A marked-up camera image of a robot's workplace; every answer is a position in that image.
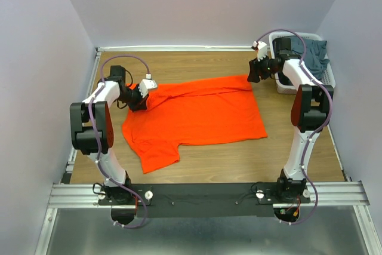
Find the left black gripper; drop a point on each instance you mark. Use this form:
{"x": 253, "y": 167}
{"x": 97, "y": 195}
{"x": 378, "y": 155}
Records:
{"x": 141, "y": 104}

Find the white laundry basket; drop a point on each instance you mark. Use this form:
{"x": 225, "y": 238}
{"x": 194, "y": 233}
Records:
{"x": 283, "y": 85}

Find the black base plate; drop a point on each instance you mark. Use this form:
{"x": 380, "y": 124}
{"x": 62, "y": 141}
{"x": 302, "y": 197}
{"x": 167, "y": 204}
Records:
{"x": 261, "y": 199}

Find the grey blue t shirt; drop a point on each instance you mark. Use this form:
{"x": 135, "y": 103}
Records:
{"x": 315, "y": 58}

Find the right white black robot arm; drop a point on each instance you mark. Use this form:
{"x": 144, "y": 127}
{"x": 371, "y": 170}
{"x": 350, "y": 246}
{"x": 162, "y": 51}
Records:
{"x": 310, "y": 113}

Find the aluminium frame rail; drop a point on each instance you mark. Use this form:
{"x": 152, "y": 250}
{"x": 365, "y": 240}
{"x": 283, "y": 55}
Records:
{"x": 335, "y": 221}

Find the orange t shirt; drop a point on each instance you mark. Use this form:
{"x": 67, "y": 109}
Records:
{"x": 195, "y": 113}

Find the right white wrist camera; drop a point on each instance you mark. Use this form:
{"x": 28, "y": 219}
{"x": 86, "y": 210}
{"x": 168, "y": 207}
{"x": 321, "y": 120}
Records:
{"x": 262, "y": 50}

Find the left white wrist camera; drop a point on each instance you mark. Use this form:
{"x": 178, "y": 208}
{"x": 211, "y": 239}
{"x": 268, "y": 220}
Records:
{"x": 146, "y": 86}

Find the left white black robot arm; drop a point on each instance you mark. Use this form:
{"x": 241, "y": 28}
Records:
{"x": 92, "y": 130}

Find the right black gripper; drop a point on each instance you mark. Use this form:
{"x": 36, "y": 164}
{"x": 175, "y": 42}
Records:
{"x": 255, "y": 70}

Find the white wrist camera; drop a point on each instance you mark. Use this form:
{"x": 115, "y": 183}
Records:
{"x": 262, "y": 50}
{"x": 146, "y": 86}

